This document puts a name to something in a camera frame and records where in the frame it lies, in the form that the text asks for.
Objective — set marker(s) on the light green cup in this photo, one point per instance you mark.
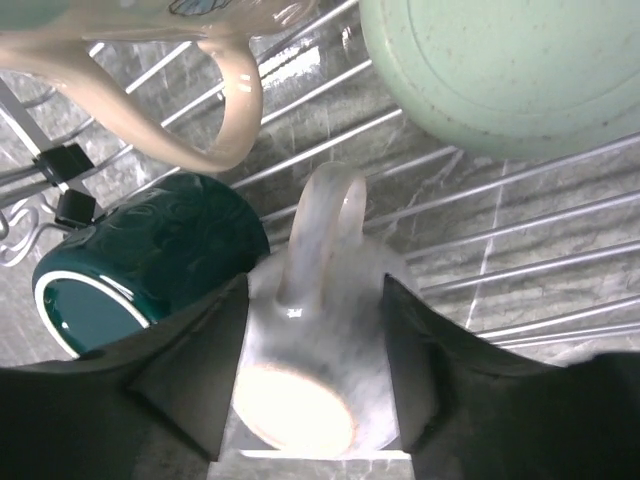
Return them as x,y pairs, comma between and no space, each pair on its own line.
510,79

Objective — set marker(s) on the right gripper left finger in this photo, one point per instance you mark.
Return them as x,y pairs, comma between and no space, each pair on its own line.
151,406

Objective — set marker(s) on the metal dish rack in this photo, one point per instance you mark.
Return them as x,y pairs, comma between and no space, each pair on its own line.
542,249

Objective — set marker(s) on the left white hooks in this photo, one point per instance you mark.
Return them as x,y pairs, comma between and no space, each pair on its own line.
21,225

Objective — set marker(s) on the dark green mug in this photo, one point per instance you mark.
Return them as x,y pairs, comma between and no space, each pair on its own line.
156,253

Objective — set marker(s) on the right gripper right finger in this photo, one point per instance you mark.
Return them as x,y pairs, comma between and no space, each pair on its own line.
467,409

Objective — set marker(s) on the cream tall mug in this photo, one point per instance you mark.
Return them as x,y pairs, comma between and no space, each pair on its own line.
50,40

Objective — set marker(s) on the beige speckled mug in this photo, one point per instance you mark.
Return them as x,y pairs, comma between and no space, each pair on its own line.
314,379

